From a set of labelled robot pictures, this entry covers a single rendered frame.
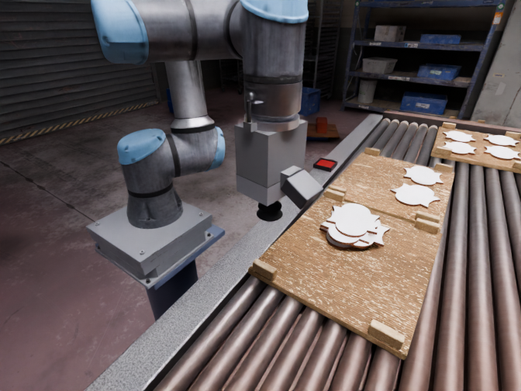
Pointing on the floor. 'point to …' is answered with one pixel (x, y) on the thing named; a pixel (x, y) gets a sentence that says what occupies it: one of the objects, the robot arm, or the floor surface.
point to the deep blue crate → (309, 101)
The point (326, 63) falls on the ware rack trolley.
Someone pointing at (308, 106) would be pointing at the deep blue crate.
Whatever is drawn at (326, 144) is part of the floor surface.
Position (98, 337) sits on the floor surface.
